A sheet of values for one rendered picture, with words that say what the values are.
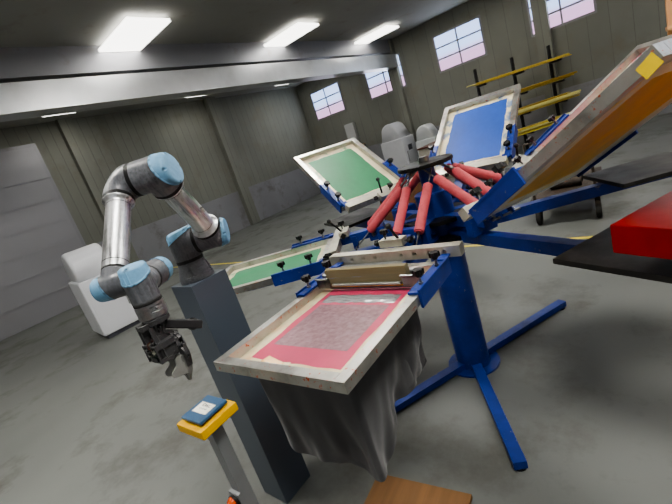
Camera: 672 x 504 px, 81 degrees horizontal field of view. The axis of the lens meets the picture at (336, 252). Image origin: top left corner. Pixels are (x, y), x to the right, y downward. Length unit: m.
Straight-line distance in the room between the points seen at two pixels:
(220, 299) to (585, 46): 10.49
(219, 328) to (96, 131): 9.42
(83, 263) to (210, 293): 4.69
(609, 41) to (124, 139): 11.26
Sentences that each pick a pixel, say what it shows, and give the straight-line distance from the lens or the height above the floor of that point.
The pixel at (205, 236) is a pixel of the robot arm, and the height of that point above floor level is 1.38.
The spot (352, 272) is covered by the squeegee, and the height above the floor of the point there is 1.04.
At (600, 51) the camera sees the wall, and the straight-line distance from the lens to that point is 11.35.
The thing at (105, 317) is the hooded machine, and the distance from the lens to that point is 6.34.
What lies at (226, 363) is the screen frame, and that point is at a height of 0.99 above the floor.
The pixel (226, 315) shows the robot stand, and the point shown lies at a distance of 1.83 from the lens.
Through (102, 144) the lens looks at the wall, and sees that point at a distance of 10.91.
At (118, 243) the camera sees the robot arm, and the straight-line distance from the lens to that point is 1.35.
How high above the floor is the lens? 1.57
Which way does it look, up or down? 15 degrees down
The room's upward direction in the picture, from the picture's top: 18 degrees counter-clockwise
